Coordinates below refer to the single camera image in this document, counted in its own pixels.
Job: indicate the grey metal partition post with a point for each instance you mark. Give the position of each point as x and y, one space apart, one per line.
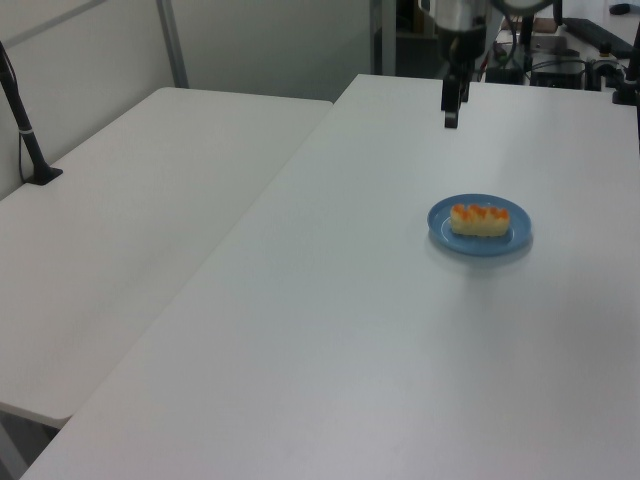
172 42

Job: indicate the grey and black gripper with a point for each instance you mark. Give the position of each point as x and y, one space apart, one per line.
460 35

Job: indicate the black electronics box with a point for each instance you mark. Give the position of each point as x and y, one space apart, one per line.
557 75

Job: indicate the black upright pole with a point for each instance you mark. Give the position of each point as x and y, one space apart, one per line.
528 30

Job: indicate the yellow bread with orange topping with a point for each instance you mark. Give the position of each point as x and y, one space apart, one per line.
480 220

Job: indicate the black computer mouse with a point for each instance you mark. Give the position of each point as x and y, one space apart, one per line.
620 8

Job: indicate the black keyboard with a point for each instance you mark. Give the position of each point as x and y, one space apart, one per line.
597 34

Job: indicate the black camera stand pole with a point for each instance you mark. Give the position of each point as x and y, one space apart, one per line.
25 135

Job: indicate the blue round plate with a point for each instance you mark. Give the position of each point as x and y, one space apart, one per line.
445 230

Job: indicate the dark grey vertical column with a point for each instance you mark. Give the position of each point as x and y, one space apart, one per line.
385 35

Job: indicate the black clamp stand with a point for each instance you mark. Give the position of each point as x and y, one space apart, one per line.
629 75

